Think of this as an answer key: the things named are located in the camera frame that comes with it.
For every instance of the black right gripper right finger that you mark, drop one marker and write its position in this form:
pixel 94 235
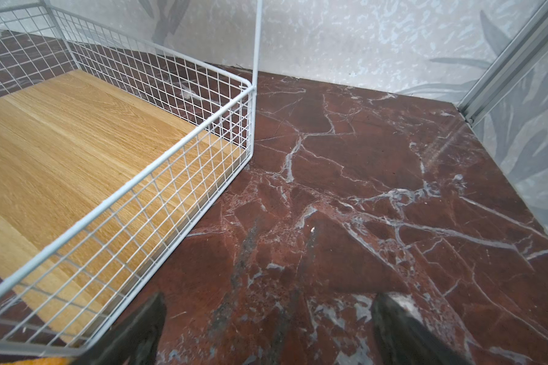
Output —
pixel 402 339

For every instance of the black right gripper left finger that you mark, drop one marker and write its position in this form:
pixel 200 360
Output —
pixel 134 341

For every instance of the white wire wooden shelf rack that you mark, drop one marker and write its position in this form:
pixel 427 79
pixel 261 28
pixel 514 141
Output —
pixel 112 149

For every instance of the aluminium frame profile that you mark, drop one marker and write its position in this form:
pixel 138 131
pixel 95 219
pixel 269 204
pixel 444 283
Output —
pixel 515 61

